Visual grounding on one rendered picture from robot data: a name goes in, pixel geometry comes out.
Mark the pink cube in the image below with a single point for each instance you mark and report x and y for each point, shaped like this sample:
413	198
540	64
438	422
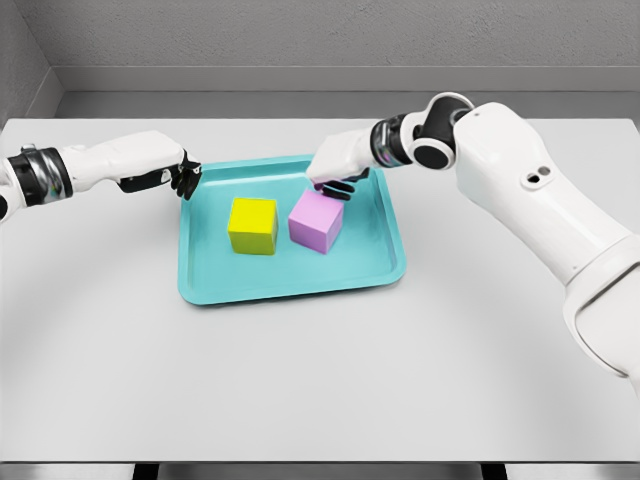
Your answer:
315	222

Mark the yellow cube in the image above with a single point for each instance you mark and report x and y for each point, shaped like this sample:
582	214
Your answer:
252	225

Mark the teal plastic tray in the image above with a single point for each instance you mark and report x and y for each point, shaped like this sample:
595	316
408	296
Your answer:
300	270

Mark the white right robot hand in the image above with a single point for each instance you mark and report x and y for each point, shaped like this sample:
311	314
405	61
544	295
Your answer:
336	157

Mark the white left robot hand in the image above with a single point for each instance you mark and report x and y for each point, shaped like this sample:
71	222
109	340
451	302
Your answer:
145	152

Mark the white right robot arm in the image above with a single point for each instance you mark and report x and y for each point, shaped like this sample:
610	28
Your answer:
525	190

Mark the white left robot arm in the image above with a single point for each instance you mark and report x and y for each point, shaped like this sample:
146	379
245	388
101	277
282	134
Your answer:
45	170

